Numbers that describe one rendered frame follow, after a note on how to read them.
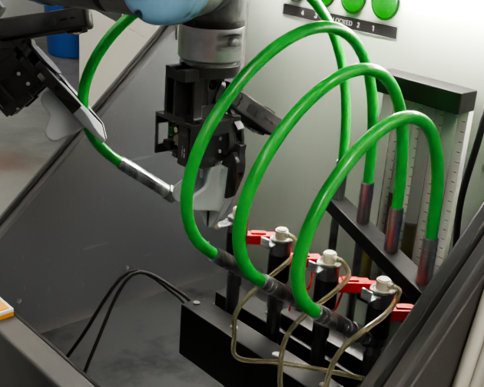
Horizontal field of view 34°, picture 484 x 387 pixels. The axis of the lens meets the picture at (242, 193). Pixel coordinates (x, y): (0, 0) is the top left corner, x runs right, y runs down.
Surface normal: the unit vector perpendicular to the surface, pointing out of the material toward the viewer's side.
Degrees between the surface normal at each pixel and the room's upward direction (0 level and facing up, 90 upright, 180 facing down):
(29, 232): 90
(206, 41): 90
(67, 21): 75
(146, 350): 0
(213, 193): 93
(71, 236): 90
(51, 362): 0
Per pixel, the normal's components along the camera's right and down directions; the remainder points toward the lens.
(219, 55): 0.28, 0.37
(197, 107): 0.67, 0.31
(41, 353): 0.07, -0.93
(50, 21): 0.11, 0.11
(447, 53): -0.74, 0.19
